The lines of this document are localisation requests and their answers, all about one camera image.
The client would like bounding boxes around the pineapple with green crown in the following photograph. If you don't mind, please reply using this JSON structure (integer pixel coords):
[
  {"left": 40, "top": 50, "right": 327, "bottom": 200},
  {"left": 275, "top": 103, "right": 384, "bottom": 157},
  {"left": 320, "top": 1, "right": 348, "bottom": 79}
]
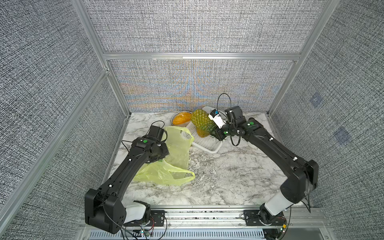
[{"left": 191, "top": 109, "right": 218, "bottom": 138}]

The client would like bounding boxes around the yellow-green avocado plastic bag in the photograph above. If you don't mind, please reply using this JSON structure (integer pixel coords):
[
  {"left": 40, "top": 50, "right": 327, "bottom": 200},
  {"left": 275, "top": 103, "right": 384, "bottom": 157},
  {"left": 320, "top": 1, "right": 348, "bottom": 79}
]
[{"left": 133, "top": 126, "right": 196, "bottom": 186}]

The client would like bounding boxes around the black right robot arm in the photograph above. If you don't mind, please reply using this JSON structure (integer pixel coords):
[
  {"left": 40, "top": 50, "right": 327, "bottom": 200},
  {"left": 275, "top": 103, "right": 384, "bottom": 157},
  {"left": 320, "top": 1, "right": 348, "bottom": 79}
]
[{"left": 209, "top": 106, "right": 319, "bottom": 225}]

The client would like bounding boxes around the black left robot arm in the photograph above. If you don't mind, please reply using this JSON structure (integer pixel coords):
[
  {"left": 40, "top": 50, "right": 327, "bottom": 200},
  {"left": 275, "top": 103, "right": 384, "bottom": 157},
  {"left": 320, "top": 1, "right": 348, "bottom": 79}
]
[{"left": 85, "top": 126, "right": 169, "bottom": 234}]

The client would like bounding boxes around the white perforated plastic basket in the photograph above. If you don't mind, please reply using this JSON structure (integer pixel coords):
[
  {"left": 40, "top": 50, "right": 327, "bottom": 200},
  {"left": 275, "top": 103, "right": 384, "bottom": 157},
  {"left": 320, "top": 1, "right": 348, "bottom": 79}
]
[{"left": 183, "top": 122, "right": 223, "bottom": 154}]

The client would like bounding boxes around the bowl with orange food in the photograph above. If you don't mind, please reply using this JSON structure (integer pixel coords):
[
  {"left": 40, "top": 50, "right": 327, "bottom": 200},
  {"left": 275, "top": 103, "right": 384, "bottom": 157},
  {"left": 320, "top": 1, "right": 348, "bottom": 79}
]
[{"left": 171, "top": 111, "right": 192, "bottom": 127}]

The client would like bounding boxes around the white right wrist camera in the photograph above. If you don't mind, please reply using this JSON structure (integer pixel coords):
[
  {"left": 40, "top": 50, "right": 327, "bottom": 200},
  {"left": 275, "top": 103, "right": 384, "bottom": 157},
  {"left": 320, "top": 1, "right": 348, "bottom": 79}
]
[{"left": 209, "top": 109, "right": 227, "bottom": 129}]

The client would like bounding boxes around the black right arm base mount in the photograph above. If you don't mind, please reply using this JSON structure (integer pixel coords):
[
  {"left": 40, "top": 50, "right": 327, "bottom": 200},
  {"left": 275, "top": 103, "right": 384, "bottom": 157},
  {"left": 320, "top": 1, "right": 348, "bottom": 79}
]
[{"left": 240, "top": 209, "right": 288, "bottom": 227}]

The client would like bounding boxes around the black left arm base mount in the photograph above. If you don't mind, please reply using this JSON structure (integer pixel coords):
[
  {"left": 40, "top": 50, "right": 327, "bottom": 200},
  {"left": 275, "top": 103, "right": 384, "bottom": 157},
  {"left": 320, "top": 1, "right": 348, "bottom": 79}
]
[{"left": 123, "top": 210, "right": 166, "bottom": 227}]

